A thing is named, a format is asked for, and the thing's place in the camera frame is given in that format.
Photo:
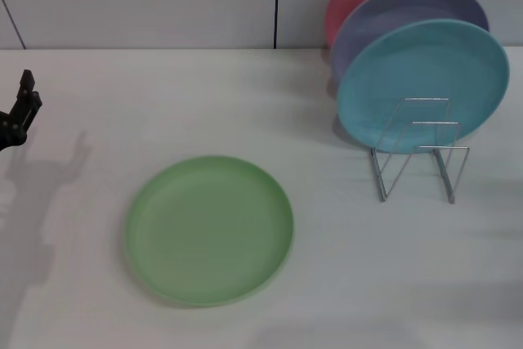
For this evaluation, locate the green round plate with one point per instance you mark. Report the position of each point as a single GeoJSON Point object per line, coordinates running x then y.
{"type": "Point", "coordinates": [208, 230]}

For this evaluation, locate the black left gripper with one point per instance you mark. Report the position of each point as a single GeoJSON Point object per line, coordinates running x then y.
{"type": "Point", "coordinates": [12, 128]}

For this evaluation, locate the teal round plate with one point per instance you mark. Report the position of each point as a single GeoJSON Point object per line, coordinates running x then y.
{"type": "Point", "coordinates": [408, 71]}

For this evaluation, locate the purple round plate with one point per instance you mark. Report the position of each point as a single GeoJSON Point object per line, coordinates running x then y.
{"type": "Point", "coordinates": [408, 5]}

